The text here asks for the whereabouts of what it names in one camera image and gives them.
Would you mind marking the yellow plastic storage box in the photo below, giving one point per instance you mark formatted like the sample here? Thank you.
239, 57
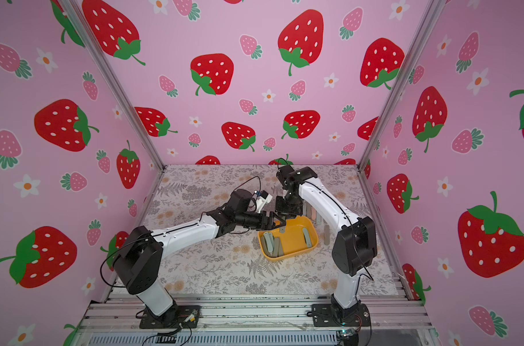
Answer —
296, 238

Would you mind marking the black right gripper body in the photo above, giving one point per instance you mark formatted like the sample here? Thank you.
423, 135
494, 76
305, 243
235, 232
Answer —
286, 207

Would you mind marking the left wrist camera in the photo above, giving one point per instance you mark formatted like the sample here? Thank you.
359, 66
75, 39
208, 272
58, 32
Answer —
242, 201

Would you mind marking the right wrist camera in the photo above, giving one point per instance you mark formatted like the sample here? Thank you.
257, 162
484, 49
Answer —
287, 176

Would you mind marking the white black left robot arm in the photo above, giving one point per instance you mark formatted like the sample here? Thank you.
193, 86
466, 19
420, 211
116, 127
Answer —
138, 261

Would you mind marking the grey green folding knife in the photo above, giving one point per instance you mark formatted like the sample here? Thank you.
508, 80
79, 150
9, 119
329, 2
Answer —
327, 234

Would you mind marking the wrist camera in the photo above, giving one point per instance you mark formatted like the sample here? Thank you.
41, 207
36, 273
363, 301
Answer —
287, 176
242, 201

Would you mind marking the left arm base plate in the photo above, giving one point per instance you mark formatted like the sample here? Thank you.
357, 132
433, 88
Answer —
176, 316

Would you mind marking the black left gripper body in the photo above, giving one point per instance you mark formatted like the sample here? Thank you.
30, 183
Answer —
253, 220

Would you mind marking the aluminium frame rail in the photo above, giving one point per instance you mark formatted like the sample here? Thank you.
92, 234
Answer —
258, 320

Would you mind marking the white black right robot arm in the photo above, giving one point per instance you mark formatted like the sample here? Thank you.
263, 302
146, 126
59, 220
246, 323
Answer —
355, 244

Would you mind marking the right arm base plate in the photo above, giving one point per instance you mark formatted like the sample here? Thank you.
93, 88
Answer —
333, 315

